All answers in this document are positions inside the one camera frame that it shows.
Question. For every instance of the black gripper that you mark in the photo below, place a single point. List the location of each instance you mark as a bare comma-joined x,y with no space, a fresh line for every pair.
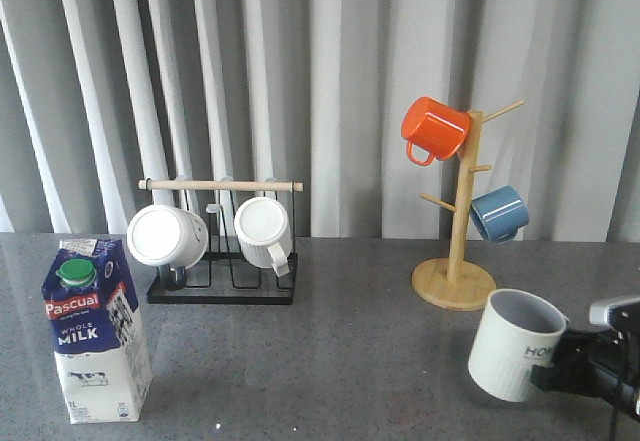
602,365

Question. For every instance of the white HOME mug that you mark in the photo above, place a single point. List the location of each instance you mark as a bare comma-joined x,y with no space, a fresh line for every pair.
518,331

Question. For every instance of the Pascual whole milk carton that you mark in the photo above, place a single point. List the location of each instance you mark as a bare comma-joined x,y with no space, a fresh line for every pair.
98,339

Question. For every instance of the wooden mug tree stand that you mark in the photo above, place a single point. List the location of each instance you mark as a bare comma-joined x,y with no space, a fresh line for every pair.
453,283

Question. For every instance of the blue enamel mug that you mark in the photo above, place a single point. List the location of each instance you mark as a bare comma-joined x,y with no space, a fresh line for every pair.
499,214

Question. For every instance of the orange enamel mug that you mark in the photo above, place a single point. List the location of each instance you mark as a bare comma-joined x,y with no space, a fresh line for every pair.
433,130

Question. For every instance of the white ribbed mug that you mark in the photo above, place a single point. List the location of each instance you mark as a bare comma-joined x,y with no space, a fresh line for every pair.
262,228

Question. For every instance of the white smooth mug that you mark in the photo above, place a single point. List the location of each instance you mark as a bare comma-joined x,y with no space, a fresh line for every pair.
165,235

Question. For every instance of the grey pleated curtain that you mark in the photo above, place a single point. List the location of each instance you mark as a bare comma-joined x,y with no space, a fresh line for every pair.
97,95

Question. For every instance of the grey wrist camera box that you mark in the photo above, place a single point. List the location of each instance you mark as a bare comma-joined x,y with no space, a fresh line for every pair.
619,313

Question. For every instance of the black wire mug rack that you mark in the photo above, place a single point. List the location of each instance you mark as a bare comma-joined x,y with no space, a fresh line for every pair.
223,275

